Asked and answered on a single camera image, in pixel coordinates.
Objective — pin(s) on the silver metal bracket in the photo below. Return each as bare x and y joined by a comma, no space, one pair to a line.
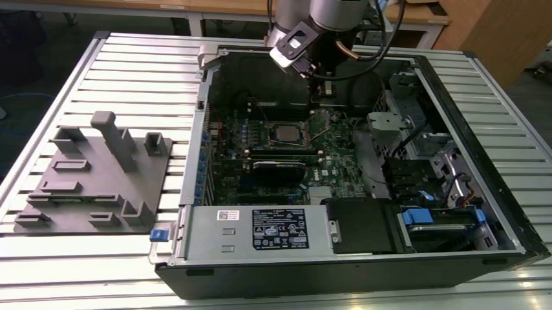
386,121

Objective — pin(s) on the black graphics card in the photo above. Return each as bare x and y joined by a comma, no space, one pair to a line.
276,174

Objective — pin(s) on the green motherboard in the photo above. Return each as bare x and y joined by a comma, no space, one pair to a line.
341,168

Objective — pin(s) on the CPU socket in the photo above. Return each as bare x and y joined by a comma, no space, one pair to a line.
272,142

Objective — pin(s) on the silver CPU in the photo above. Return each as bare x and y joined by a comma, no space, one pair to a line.
288,131

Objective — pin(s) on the silver chipset heatsink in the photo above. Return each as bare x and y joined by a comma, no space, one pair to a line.
321,192

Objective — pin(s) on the wooden desk with white frame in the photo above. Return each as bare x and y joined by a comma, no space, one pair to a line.
419,16
86,3

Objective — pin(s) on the silver metal drive cage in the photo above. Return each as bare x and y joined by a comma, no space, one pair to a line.
424,145

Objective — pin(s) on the wooden cabinet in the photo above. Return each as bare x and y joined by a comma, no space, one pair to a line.
505,32

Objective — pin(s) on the silver power supply with label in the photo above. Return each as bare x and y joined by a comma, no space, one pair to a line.
208,239

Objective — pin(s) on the black PC case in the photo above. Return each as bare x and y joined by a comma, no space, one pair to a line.
303,281

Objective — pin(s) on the grey parts rack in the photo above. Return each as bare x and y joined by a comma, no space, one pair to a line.
104,181

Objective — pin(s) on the blue case latch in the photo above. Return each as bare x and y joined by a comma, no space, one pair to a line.
158,235

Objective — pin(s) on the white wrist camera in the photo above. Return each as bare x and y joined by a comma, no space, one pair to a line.
289,48

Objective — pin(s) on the hard disk in blue carrier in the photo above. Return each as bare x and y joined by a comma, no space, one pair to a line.
436,231

